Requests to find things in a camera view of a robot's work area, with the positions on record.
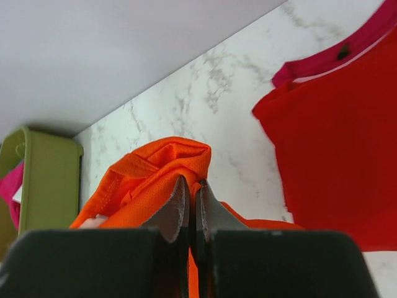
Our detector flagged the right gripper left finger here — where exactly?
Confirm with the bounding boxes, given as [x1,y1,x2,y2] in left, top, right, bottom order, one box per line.
[1,177,190,297]

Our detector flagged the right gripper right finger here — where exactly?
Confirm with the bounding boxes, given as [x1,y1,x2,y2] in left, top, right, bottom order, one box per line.
[194,180,378,297]

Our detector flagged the orange t shirt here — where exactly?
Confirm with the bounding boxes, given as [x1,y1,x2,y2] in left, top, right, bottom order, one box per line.
[68,136,306,298]

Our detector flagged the olive green plastic bin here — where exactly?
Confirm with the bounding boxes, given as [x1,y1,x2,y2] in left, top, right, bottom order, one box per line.
[1,127,84,256]

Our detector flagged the white garment in bin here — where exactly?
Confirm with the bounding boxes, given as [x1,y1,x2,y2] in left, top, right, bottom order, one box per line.
[12,186,22,204]

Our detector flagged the magenta pink t shirt in bin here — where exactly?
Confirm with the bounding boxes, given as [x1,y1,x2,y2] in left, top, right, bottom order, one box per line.
[1,160,24,230]

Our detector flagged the red folded t shirt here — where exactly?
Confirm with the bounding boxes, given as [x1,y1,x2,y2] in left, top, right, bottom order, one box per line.
[252,32,396,251]

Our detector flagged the light pink folded t shirt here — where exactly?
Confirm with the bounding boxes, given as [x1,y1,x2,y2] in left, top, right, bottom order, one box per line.
[284,27,396,82]

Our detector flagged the crimson folded t shirt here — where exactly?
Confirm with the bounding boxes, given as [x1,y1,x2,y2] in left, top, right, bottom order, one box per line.
[271,0,396,87]

